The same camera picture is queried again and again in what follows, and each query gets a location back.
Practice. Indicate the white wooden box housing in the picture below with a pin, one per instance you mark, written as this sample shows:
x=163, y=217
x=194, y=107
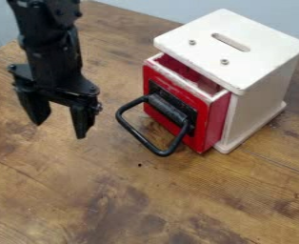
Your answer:
x=244, y=56

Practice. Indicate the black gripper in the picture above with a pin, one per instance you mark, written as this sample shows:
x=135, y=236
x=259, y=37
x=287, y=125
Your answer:
x=76, y=93

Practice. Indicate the red drawer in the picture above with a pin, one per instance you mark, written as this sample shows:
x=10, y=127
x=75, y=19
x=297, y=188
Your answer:
x=202, y=99

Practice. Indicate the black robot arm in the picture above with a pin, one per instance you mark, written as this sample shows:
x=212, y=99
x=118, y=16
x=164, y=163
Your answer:
x=51, y=77

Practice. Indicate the black metal drawer handle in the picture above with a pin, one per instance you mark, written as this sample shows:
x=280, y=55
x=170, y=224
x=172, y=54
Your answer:
x=152, y=134

